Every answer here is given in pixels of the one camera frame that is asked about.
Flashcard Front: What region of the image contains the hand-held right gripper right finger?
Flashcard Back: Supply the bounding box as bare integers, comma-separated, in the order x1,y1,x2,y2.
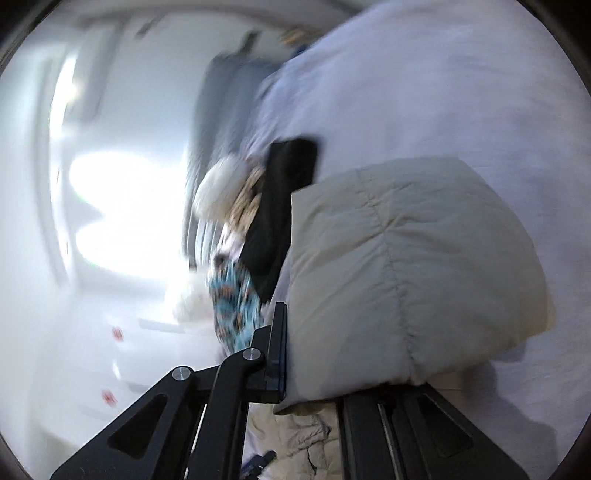
337,384,530,480

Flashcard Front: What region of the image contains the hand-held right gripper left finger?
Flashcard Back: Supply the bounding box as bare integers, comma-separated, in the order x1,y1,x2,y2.
50,302,288,480

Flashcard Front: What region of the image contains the beige puffer jacket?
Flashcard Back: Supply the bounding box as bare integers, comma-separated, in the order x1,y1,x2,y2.
252,157,556,480

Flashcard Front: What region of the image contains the blue printed cloth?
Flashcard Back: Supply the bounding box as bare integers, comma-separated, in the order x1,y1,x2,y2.
208,256,267,355

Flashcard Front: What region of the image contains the black garment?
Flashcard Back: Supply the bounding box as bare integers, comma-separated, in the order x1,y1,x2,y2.
240,137,319,304

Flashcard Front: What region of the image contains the leopard print cloth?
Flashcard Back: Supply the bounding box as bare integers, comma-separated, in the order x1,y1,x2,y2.
226,168,266,232

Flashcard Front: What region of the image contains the white plush cushion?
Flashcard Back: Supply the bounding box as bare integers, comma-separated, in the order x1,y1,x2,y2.
193,156,252,220

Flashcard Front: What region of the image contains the lavender bed blanket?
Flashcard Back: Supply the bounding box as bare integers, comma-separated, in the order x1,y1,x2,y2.
242,0,591,464

